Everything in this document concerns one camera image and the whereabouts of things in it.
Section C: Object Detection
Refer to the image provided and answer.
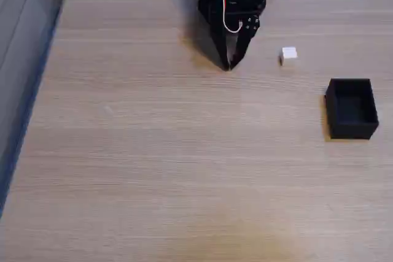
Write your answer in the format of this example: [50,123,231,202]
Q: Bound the white cube block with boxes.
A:
[279,46,298,67]

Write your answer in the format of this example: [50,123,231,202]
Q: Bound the white and red cable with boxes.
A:
[223,0,248,34]

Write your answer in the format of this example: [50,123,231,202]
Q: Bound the black open box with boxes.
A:
[324,78,380,141]

